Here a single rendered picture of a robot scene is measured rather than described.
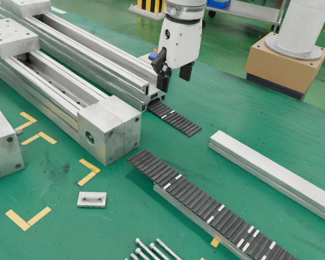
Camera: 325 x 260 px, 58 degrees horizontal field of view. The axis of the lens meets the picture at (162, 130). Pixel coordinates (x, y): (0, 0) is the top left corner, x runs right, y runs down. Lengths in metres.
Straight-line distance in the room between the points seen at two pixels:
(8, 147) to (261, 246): 0.48
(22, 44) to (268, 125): 0.69
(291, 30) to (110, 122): 0.68
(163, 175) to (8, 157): 0.30
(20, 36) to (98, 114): 0.37
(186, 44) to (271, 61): 0.46
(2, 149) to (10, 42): 0.35
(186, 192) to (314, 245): 0.24
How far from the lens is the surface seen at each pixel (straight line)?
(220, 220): 0.54
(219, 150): 0.69
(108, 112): 0.62
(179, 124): 0.76
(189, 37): 0.65
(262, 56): 1.05
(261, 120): 0.85
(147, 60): 0.92
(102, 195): 0.58
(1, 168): 0.64
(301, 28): 1.05
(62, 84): 0.81
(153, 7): 4.00
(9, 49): 0.88
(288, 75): 1.05
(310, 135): 0.87
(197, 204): 0.55
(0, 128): 0.61
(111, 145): 0.60
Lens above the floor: 1.24
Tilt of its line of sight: 39 degrees down
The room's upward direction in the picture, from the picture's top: 7 degrees clockwise
